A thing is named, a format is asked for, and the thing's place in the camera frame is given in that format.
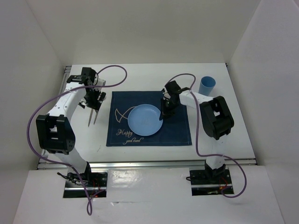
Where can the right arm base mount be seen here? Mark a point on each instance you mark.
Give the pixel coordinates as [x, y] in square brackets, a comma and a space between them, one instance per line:
[202, 186]

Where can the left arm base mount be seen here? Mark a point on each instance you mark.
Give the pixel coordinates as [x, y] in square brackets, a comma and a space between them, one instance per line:
[96, 186]

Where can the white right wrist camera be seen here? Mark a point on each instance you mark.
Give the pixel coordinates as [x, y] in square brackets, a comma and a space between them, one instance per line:
[184, 94]

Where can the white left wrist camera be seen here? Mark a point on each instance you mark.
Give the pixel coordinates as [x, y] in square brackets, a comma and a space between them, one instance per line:
[100, 82]

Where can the light blue plastic plate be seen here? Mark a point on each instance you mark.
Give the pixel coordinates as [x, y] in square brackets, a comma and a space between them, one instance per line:
[144, 120]

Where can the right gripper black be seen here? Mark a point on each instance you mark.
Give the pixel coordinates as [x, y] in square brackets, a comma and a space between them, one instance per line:
[165, 112]

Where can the aluminium left side rail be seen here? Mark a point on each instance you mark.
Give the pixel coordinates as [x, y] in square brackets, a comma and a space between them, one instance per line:
[67, 70]

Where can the light blue plastic cup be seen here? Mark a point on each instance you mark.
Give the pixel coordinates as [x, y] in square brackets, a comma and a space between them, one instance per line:
[207, 84]

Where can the dark blue cloth placemat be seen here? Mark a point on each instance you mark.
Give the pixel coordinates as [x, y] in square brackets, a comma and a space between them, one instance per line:
[175, 130]

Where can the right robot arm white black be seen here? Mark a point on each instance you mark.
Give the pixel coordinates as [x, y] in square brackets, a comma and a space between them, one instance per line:
[215, 116]

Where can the aluminium front rail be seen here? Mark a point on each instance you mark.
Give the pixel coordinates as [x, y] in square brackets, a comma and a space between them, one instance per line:
[43, 165]

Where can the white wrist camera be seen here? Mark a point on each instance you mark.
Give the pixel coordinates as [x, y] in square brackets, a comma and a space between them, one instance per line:
[184, 94]
[100, 82]

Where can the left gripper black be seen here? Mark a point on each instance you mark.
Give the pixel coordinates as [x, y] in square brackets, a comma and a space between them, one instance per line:
[95, 104]

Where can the metal spoon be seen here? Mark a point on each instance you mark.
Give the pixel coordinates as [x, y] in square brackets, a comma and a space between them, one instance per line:
[96, 115]

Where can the aluminium rail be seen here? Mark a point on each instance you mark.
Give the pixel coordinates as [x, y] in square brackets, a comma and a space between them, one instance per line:
[67, 70]
[43, 165]

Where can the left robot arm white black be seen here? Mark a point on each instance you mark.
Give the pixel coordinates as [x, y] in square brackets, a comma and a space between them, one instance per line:
[54, 129]

